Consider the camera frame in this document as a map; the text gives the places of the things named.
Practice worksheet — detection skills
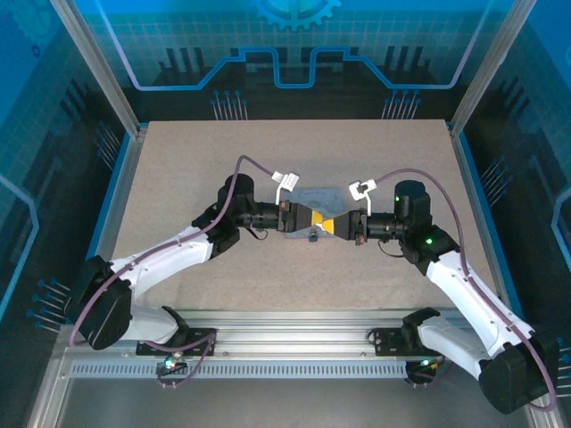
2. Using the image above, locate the pale blue cartoon tin box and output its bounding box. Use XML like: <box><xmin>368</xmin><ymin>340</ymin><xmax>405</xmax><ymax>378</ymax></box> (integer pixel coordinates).
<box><xmin>279</xmin><ymin>185</ymin><xmax>345</xmax><ymax>243</ymax></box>

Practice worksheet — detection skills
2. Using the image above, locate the aluminium front beam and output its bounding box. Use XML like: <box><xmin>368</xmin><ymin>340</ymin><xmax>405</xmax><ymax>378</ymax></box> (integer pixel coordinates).
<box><xmin>57</xmin><ymin>309</ymin><xmax>532</xmax><ymax>358</ymax></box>

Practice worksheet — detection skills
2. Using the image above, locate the grey metal front panel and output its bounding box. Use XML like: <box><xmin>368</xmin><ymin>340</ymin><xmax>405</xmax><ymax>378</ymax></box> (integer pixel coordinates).
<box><xmin>26</xmin><ymin>347</ymin><xmax>563</xmax><ymax>428</ymax></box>

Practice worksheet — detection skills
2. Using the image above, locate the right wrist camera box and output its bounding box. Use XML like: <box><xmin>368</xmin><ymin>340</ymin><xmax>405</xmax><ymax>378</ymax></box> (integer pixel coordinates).
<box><xmin>347</xmin><ymin>177</ymin><xmax>379</xmax><ymax>215</ymax></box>

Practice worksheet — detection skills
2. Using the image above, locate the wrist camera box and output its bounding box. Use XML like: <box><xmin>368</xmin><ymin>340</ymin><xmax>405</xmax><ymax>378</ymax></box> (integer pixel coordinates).
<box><xmin>347</xmin><ymin>177</ymin><xmax>379</xmax><ymax>215</ymax></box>
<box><xmin>269</xmin><ymin>170</ymin><xmax>301</xmax><ymax>206</ymax></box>

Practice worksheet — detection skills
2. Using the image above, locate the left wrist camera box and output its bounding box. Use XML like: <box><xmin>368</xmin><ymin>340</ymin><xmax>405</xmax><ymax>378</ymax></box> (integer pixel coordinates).
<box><xmin>269</xmin><ymin>170</ymin><xmax>301</xmax><ymax>206</ymax></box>

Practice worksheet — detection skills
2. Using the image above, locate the aluminium side rail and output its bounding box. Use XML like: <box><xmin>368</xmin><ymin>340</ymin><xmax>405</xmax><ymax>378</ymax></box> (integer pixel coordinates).
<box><xmin>74</xmin><ymin>128</ymin><xmax>147</xmax><ymax>323</ymax></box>
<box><xmin>448</xmin><ymin>124</ymin><xmax>514</xmax><ymax>323</ymax></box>

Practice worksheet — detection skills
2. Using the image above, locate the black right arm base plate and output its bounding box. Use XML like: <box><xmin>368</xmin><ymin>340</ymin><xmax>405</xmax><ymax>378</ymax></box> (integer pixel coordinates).
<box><xmin>371</xmin><ymin>327</ymin><xmax>451</xmax><ymax>358</ymax></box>

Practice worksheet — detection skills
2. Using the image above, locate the slotted grey cable duct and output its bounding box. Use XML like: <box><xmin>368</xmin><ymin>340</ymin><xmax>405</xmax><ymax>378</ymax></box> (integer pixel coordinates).
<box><xmin>70</xmin><ymin>361</ymin><xmax>410</xmax><ymax>381</ymax></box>

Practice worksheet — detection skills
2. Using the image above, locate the aluminium frame post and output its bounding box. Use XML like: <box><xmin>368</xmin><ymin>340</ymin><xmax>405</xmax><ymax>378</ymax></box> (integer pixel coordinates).
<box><xmin>47</xmin><ymin>0</ymin><xmax>151</xmax><ymax>137</ymax></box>
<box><xmin>448</xmin><ymin>0</ymin><xmax>540</xmax><ymax>137</ymax></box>

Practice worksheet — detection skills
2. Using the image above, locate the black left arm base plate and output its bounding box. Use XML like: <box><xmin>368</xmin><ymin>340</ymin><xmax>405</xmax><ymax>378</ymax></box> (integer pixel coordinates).
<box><xmin>135</xmin><ymin>327</ymin><xmax>219</xmax><ymax>358</ymax></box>

